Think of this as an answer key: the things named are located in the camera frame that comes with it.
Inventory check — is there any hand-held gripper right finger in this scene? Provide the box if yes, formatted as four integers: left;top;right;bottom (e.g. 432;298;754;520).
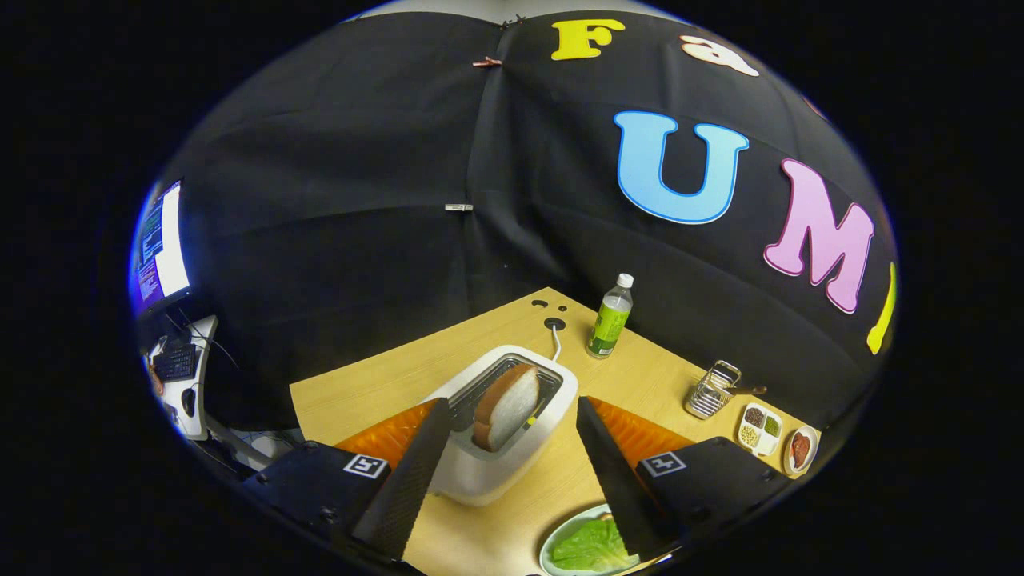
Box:
575;396;794;562

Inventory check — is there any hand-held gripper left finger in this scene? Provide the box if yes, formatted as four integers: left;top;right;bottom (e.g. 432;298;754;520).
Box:
244;398;452;562

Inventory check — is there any green lettuce leaf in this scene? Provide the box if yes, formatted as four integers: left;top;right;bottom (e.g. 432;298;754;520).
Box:
550;518;633;573

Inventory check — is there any round-topped toast slice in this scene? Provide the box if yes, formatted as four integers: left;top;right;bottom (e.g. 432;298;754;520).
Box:
472;364;541;453

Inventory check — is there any white toaster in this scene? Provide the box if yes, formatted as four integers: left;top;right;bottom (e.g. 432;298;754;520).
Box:
422;345;578;506

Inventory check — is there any pale green round plate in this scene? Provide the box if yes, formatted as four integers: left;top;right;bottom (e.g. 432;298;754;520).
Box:
539;504;641;576

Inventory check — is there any white divided dish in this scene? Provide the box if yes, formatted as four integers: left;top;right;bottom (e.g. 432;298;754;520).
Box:
737;402;783;457

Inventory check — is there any green label water bottle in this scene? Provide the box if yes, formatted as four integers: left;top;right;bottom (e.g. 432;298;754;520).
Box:
586;274;634;359

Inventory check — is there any white oval plate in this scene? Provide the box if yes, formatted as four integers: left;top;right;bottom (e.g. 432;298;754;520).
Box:
783;425;819;478

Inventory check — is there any white side desk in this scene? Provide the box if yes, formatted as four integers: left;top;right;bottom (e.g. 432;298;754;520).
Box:
148;314;218;441

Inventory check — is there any black backdrop cloth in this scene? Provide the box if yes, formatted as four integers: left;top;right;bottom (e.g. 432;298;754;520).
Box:
160;8;901;433

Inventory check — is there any black keyboard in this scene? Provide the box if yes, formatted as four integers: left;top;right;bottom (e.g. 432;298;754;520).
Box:
154;344;198;382

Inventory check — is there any computer monitor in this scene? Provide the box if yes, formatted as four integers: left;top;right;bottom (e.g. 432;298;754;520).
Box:
130;180;193;317

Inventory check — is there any metal wire utensil holder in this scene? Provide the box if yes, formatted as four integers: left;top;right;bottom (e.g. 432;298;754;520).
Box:
685;360;742;420

